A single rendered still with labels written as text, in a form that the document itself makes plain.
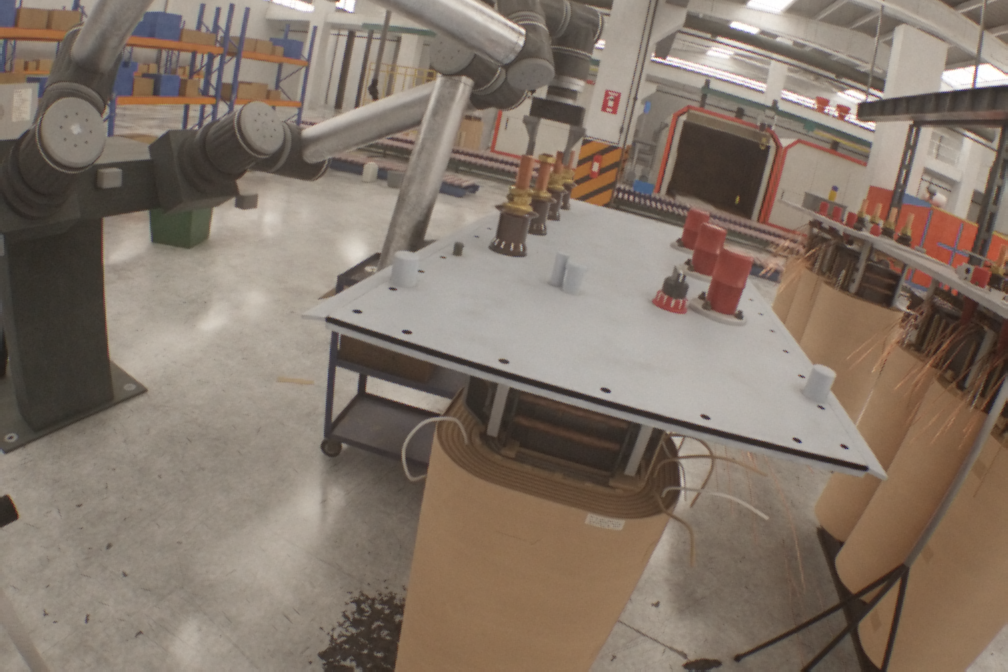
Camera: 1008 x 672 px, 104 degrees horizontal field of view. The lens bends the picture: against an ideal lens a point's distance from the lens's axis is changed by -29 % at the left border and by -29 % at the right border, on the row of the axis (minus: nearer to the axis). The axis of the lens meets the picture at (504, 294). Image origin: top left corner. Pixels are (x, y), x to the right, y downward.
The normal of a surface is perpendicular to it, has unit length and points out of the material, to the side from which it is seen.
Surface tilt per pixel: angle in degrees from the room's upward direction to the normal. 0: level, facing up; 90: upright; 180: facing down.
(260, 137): 65
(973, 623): 90
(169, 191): 90
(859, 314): 90
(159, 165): 90
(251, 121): 59
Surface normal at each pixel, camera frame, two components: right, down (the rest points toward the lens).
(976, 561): -0.75, 0.06
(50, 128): 0.84, -0.19
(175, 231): 0.05, 0.39
